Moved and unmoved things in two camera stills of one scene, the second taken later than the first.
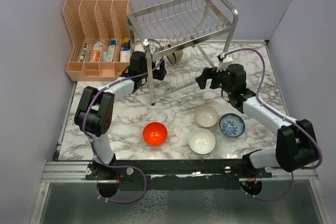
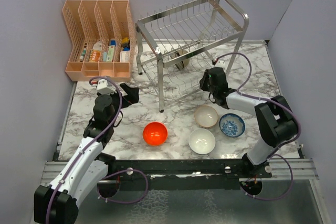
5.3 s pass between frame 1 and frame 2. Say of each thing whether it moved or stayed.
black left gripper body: moved
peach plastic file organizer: stayed
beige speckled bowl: stayed
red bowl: stayed
